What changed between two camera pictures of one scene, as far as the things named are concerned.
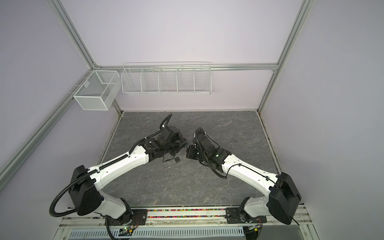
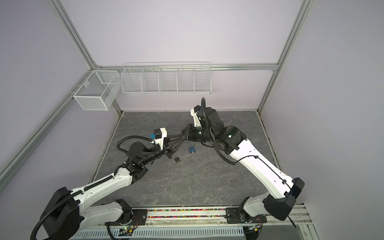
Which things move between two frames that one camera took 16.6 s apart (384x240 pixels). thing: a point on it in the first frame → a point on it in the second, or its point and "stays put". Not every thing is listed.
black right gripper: x=191 y=150 → x=190 y=136
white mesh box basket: x=99 y=90 stays put
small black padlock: x=178 y=158 stays put
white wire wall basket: x=166 y=77 stays put
